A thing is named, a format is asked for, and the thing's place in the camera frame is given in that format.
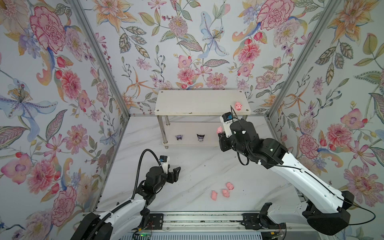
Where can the pink pig toy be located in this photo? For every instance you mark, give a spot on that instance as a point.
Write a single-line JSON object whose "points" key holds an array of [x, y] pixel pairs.
{"points": [[219, 130], [238, 106], [214, 195], [229, 186], [225, 193]]}

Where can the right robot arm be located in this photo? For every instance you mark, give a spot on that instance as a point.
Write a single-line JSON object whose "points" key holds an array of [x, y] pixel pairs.
{"points": [[326, 208]]}

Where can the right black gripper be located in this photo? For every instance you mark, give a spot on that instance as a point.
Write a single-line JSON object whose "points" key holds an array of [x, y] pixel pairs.
{"points": [[222, 141]]}

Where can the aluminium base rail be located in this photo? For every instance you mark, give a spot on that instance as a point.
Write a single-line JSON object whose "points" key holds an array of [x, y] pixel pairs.
{"points": [[231, 221]]}

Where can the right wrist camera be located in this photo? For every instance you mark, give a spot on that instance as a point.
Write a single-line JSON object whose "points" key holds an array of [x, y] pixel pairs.
{"points": [[226, 120]]}

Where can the purple black kuromi toy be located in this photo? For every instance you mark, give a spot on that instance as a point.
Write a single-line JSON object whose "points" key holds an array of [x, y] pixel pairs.
{"points": [[200, 137]]}

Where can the white two-tier shelf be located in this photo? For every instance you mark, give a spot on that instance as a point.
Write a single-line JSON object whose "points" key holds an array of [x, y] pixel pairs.
{"points": [[196, 103]]}

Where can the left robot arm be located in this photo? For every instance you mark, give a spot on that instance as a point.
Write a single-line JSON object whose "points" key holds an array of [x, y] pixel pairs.
{"points": [[131, 215]]}

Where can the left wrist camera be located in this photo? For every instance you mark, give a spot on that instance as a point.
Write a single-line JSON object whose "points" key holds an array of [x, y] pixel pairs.
{"points": [[164, 160]]}

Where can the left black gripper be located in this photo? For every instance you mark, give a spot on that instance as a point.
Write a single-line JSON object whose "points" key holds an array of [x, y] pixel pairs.
{"points": [[175, 177]]}

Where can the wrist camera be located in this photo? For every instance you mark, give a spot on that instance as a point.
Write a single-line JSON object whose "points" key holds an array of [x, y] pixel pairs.
{"points": [[164, 160], [226, 120]]}

